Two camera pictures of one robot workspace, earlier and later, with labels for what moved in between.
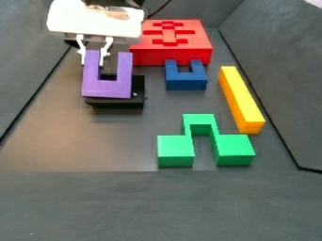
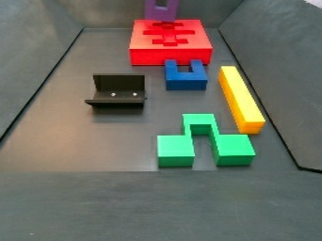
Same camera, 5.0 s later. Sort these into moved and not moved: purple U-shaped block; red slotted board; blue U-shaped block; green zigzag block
Moved: purple U-shaped block
Not moved: red slotted board; green zigzag block; blue U-shaped block
